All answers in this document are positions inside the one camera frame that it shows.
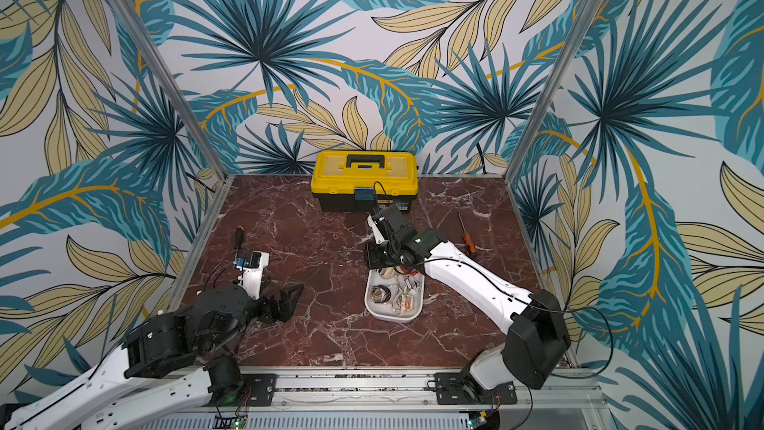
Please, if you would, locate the white plastic storage tray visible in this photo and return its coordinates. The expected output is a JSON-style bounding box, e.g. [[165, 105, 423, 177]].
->
[[364, 268, 425, 323]]

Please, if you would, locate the beige looped watch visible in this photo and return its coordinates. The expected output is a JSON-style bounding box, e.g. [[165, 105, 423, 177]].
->
[[392, 292, 415, 316]]

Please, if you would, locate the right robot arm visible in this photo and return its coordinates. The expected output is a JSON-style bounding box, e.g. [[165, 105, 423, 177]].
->
[[367, 206, 571, 399]]

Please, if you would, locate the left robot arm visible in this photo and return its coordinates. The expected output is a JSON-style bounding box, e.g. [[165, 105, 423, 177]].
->
[[1, 284, 304, 429]]

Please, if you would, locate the yellow black toolbox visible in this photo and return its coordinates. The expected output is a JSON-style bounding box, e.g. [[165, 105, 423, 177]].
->
[[310, 150, 419, 213]]

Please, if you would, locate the black yellow screwdriver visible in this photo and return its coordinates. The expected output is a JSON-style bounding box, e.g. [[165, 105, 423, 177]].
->
[[234, 226, 246, 251]]

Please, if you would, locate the orange handle screwdriver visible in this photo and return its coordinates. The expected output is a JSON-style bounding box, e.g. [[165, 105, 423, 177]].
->
[[457, 212, 478, 257]]

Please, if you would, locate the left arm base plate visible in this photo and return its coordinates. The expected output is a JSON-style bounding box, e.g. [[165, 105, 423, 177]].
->
[[204, 373, 278, 408]]

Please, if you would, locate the aluminium front rail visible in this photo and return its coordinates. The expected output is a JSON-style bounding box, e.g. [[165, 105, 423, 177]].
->
[[88, 366, 616, 430]]

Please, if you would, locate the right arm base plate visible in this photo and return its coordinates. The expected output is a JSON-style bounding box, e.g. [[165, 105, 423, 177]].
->
[[434, 372, 517, 406]]

